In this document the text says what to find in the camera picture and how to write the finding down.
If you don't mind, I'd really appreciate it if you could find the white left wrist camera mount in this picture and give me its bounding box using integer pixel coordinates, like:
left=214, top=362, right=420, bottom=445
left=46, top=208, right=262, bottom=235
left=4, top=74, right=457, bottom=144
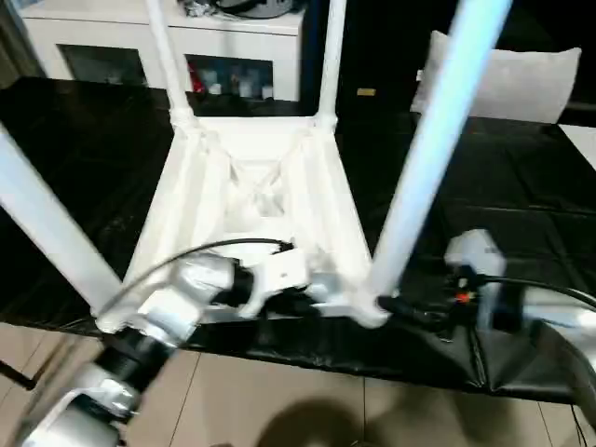
left=239, top=246, right=311, bottom=318

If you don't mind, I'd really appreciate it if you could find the grey bag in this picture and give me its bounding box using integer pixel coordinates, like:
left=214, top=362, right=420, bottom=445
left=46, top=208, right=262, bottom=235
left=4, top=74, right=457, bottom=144
left=218, top=0, right=299, bottom=19

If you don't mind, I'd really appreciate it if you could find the white plastic table leg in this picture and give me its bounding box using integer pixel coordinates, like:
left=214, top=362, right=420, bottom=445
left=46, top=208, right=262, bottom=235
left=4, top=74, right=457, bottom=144
left=360, top=0, right=513, bottom=327
left=316, top=0, right=348, bottom=129
left=0, top=125, right=125, bottom=327
left=146, top=0, right=196, bottom=129

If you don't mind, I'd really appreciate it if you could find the black mat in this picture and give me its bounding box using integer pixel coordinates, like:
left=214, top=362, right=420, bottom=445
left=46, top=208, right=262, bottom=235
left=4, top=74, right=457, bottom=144
left=0, top=76, right=596, bottom=404

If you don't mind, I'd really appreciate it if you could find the grey cushion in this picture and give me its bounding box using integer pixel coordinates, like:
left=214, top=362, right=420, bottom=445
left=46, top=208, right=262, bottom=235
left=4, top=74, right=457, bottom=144
left=409, top=30, right=583, bottom=125

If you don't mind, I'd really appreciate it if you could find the white cabinet with glass doors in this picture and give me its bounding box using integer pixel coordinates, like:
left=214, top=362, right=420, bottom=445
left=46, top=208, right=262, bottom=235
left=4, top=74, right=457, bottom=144
left=20, top=0, right=306, bottom=103

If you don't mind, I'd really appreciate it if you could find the brown curtain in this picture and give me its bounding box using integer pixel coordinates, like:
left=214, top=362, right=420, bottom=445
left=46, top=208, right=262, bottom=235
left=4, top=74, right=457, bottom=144
left=0, top=0, right=47, bottom=89

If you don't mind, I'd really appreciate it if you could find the white flat panel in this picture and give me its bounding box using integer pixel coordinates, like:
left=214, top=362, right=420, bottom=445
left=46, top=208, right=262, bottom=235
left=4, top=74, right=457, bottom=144
left=557, top=123, right=596, bottom=169

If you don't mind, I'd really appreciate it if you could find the black metal frame bar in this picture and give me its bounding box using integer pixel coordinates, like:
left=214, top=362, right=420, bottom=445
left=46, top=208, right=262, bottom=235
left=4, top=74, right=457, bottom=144
left=0, top=358, right=38, bottom=390

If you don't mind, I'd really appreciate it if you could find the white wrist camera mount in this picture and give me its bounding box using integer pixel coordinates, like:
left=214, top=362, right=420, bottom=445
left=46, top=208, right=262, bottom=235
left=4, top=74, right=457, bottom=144
left=444, top=228, right=508, bottom=327
left=239, top=246, right=311, bottom=318

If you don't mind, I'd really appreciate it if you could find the white plastic table top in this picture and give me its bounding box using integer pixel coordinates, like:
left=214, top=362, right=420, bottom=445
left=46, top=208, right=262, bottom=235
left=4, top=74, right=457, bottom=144
left=95, top=114, right=401, bottom=334

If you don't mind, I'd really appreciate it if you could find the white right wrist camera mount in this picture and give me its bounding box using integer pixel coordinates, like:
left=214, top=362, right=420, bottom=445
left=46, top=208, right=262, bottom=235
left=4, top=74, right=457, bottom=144
left=444, top=228, right=508, bottom=327

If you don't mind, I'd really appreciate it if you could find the dark blue vertical panel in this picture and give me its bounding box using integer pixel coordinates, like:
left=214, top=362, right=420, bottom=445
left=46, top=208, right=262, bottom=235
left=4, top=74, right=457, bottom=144
left=301, top=0, right=322, bottom=102

